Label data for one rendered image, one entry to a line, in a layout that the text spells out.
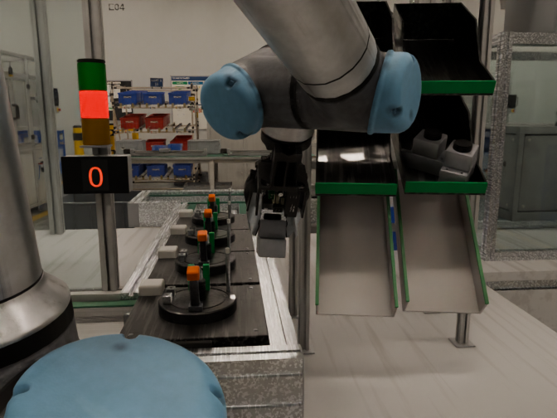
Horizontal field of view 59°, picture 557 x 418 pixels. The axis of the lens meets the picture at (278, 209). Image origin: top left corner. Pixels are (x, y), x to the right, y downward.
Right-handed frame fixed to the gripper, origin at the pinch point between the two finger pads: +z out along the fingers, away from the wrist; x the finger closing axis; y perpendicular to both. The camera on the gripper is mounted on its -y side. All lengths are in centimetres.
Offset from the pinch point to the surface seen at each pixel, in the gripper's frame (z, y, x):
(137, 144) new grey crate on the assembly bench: 295, -459, -121
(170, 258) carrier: 34.5, -24.2, -20.6
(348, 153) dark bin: -6.2, -14.3, 14.1
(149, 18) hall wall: 352, -1031, -196
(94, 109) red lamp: -7.3, -21.1, -32.8
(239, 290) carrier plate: 21.3, -3.9, -4.2
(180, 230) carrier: 46, -46, -21
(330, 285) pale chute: 8.2, 5.2, 10.9
